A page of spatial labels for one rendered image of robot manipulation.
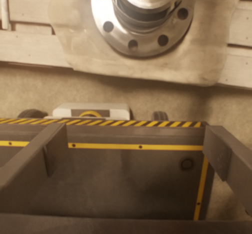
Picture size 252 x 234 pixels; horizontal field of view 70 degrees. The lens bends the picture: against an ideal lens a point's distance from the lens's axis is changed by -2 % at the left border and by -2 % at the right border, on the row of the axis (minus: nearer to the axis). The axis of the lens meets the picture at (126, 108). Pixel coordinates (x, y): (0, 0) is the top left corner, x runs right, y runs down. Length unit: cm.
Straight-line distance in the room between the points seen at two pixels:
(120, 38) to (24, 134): 34
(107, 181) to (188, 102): 45
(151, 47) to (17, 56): 41
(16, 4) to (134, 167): 56
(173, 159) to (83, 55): 38
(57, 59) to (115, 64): 18
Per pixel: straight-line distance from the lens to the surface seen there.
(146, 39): 52
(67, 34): 59
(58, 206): 60
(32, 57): 64
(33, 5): 64
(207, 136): 17
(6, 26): 67
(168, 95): 74
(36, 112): 76
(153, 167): 48
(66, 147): 17
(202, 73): 58
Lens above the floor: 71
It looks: 72 degrees down
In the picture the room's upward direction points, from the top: 174 degrees counter-clockwise
